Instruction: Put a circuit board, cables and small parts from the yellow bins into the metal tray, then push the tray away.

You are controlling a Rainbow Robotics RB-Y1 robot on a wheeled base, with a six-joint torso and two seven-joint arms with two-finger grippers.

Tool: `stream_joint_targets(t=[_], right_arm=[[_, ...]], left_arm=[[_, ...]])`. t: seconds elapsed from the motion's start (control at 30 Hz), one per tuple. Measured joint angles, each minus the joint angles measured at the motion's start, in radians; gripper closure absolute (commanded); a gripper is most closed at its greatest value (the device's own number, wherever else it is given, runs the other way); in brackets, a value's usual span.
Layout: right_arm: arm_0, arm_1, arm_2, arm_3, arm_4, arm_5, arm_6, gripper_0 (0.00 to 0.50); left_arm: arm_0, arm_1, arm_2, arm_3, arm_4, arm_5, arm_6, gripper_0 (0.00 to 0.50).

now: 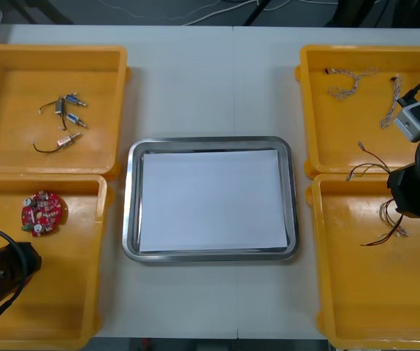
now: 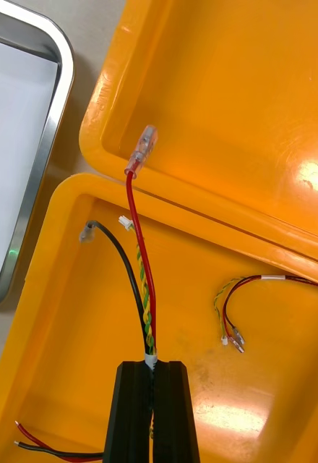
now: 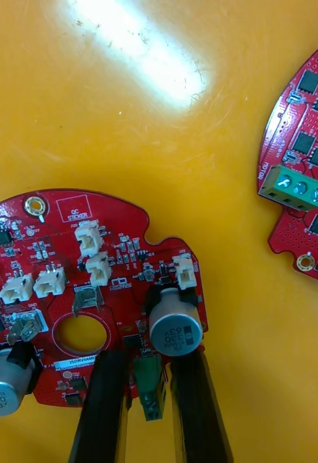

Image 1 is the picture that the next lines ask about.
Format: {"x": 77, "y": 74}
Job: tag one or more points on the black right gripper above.
{"x": 407, "y": 194}

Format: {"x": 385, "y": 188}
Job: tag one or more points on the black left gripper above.
{"x": 5, "y": 267}

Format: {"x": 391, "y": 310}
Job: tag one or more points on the orange label metal solenoid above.
{"x": 64, "y": 141}

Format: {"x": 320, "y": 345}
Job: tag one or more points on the blue label metal solenoid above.
{"x": 72, "y": 99}
{"x": 73, "y": 118}

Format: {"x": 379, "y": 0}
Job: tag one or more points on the bare metal solenoid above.
{"x": 59, "y": 106}

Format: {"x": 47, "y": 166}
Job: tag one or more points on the silver-grey right robot arm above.
{"x": 414, "y": 122}

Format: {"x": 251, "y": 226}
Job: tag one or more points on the round red circuit board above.
{"x": 42, "y": 215}

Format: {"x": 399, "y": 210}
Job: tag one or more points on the yellow-orange plastic bin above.
{"x": 341, "y": 146}
{"x": 19, "y": 157}
{"x": 67, "y": 285}
{"x": 359, "y": 292}

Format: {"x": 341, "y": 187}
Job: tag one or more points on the white paper sheet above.
{"x": 213, "y": 201}

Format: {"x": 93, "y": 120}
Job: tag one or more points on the black slanted frame bar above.
{"x": 257, "y": 12}

